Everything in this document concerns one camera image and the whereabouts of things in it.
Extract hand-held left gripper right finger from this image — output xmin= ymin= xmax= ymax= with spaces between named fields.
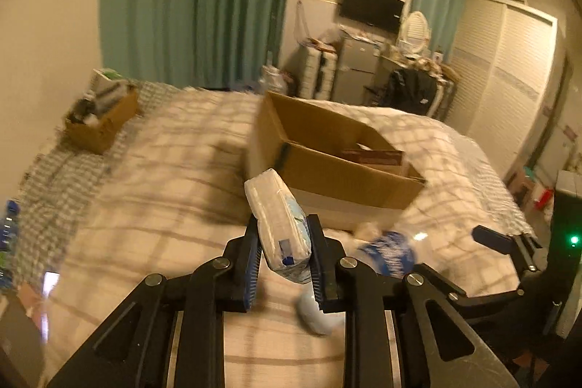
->
xmin=306 ymin=214 xmax=520 ymax=388

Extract white sliding door wardrobe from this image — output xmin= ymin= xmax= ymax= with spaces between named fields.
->
xmin=443 ymin=0 xmax=559 ymax=171

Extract white rounded plastic item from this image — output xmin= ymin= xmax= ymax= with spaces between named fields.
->
xmin=295 ymin=292 xmax=345 ymax=336

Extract narrow green curtain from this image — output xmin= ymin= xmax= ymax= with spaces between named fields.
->
xmin=411 ymin=0 xmax=469 ymax=64

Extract white plastic bag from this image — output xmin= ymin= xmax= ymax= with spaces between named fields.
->
xmin=258 ymin=63 xmax=292 ymax=95

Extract grey small fridge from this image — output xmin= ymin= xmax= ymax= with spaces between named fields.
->
xmin=333 ymin=37 xmax=383 ymax=103

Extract wide green curtain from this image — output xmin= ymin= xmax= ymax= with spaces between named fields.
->
xmin=99 ymin=0 xmax=298 ymax=89

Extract blue and white plastic packet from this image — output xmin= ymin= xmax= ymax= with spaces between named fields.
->
xmin=355 ymin=230 xmax=421 ymax=280

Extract white oval mirror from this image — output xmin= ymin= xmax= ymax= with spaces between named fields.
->
xmin=398 ymin=11 xmax=432 ymax=56

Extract small cardboard box with clutter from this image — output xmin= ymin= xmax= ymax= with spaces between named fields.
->
xmin=64 ymin=69 xmax=139 ymax=155

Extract black backpack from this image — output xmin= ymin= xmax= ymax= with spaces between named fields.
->
xmin=386 ymin=67 xmax=438 ymax=115

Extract large cardboard box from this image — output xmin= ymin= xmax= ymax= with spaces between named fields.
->
xmin=246 ymin=91 xmax=427 ymax=231

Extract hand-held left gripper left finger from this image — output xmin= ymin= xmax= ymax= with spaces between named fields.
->
xmin=45 ymin=216 xmax=263 ymax=388

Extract blue label water bottles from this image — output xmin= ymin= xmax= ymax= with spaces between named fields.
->
xmin=0 ymin=198 xmax=23 ymax=286

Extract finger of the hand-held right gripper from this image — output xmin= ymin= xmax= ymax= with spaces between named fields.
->
xmin=472 ymin=225 xmax=544 ymax=276
xmin=448 ymin=272 xmax=542 ymax=312

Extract grey checked bed sheet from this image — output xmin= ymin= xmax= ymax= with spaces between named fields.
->
xmin=11 ymin=80 xmax=183 ymax=289

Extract bed with checked cover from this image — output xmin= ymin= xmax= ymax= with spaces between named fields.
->
xmin=41 ymin=88 xmax=544 ymax=388

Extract black wall television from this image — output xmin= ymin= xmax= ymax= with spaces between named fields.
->
xmin=338 ymin=0 xmax=405 ymax=35

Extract white tissue pack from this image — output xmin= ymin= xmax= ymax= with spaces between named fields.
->
xmin=244 ymin=168 xmax=314 ymax=285

